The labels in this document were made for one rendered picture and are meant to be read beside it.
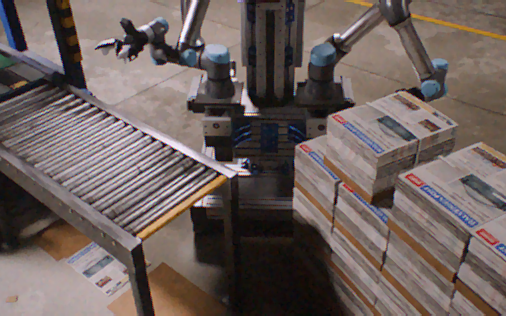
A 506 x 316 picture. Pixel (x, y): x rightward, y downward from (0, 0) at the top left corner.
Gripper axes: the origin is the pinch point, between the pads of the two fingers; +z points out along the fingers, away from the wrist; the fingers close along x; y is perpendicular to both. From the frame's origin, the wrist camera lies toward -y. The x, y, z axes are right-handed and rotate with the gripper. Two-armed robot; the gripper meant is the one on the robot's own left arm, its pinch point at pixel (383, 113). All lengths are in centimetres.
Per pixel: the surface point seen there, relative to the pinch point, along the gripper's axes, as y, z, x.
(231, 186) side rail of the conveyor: -10, 77, -1
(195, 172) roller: -6, 87, -12
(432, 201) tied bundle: 20, 45, 69
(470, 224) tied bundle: 20, 43, 81
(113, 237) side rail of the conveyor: -6, 127, 8
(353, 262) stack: -32, 46, 41
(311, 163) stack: -4.5, 45.2, 9.2
